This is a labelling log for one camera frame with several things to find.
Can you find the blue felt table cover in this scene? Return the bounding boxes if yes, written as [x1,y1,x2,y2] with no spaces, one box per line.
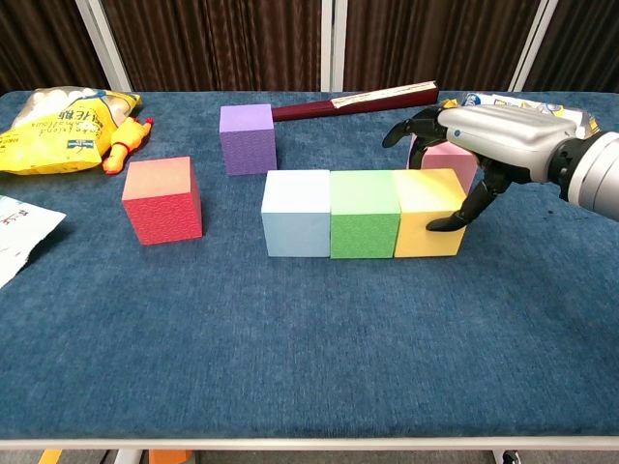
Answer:
[0,90,619,439]

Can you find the clear pack of white rolls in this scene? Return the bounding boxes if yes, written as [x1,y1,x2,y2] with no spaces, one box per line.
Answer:
[438,91,604,141]

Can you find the green foam cube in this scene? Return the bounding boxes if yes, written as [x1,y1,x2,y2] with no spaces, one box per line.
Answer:
[329,169,402,260]

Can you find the pink foam cube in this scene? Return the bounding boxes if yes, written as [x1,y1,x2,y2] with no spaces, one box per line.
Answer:
[408,137,478,197]

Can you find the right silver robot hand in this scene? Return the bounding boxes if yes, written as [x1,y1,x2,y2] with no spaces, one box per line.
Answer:
[381,103,589,232]

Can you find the white partition post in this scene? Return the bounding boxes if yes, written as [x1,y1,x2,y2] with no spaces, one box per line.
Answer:
[320,0,347,93]
[510,0,565,93]
[74,0,135,94]

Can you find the yellow cube block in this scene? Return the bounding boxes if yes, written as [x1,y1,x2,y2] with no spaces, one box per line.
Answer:
[393,168,468,258]

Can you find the red foam cube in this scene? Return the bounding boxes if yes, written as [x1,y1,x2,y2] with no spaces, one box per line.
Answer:
[121,156,203,247]

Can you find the light blue foam cube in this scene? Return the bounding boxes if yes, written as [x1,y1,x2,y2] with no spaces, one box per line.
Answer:
[260,169,333,258]

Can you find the dark red folded fan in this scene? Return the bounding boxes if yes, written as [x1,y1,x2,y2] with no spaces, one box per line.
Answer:
[271,79,440,123]

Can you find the orange box under table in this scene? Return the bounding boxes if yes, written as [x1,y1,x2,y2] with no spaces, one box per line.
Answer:
[148,449,191,464]

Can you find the yellow snack bag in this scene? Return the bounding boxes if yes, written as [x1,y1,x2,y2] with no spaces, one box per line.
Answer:
[0,86,143,176]

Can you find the purple foam cube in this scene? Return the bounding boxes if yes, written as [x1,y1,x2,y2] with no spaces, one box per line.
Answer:
[219,102,279,176]

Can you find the white snack bag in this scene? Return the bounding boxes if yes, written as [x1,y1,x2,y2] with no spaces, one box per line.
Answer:
[0,194,68,290]

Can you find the yellow rubber chicken toy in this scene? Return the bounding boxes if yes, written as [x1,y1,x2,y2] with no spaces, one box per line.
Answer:
[102,116,156,176]

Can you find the brown curtain panel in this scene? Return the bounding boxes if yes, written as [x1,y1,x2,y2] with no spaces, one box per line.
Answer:
[100,0,324,93]
[342,0,543,93]
[524,0,619,93]
[0,0,108,96]

